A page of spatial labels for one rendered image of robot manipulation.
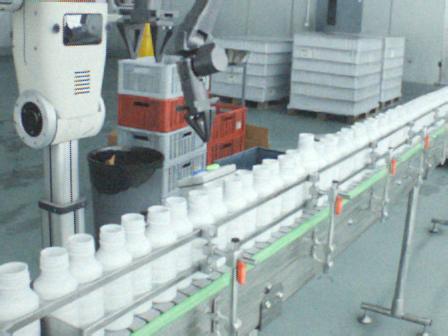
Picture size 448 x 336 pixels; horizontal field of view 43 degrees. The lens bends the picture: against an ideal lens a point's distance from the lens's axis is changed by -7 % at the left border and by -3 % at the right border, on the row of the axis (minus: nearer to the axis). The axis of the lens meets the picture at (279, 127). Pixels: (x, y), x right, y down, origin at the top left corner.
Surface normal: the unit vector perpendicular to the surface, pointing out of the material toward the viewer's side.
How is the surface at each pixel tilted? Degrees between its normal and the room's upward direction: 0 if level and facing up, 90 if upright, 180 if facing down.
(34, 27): 90
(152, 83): 90
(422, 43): 90
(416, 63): 90
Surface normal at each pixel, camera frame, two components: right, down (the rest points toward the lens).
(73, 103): 0.88, 0.15
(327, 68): -0.43, 0.15
